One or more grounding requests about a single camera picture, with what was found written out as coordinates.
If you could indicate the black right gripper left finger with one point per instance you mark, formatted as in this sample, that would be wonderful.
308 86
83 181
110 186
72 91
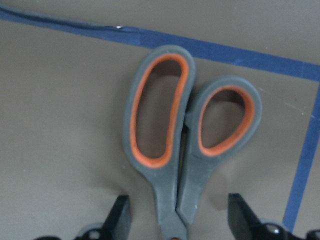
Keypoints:
116 226

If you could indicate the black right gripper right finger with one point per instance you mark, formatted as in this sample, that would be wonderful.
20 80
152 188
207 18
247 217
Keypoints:
245 225

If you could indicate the grey orange handled scissors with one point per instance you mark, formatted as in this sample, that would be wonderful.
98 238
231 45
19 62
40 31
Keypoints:
178 177

